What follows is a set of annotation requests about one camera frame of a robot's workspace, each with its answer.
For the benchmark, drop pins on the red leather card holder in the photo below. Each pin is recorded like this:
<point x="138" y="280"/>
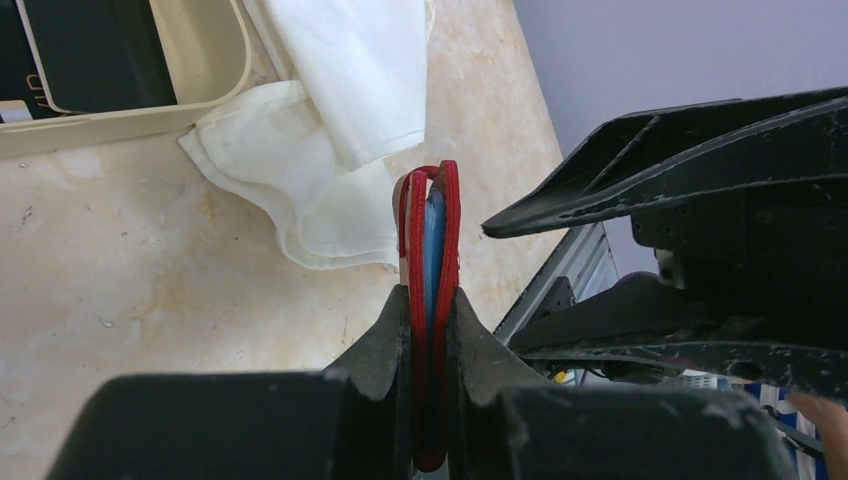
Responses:
<point x="427" y="211"/>

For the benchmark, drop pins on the beige plastic tray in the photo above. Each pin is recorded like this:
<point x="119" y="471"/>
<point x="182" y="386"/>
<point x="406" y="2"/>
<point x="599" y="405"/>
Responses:
<point x="207" y="51"/>

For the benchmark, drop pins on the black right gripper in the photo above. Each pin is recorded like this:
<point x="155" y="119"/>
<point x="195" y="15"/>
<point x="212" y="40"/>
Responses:
<point x="772" y="261"/>

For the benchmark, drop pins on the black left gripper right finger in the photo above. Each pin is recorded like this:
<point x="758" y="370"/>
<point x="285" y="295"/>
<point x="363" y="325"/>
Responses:
<point x="506" y="421"/>

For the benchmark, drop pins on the aluminium frame rail right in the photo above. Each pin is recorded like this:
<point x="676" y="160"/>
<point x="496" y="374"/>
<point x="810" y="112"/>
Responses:
<point x="580" y="266"/>

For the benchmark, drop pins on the blue white striped shirt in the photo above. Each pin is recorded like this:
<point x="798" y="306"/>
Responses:
<point x="799" y="435"/>

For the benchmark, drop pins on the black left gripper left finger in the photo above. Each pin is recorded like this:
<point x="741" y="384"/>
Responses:
<point x="350" y="420"/>

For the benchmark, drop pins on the white cloth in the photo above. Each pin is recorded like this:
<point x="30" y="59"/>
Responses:
<point x="310" y="148"/>

